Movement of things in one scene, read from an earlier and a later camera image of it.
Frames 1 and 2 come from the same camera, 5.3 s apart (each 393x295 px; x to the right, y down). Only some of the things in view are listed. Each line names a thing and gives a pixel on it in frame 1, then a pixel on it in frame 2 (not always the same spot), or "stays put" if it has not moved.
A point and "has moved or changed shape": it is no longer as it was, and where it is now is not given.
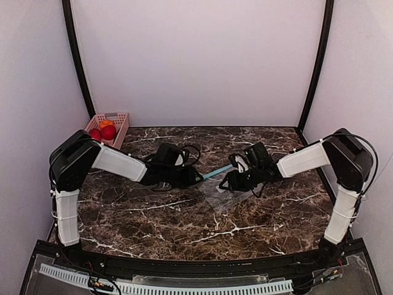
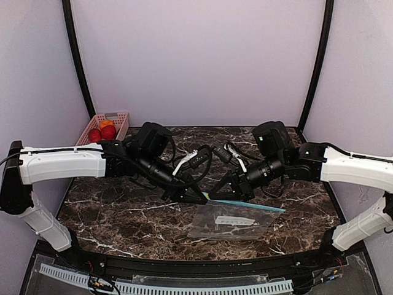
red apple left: x=96 y=133 stays put
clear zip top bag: x=221 y=199 has moved or changed shape
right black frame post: x=326 y=40 stays put
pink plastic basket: x=121 y=123 stays put
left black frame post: x=67 y=14 stays put
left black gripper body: x=190 y=177 -> x=177 y=188
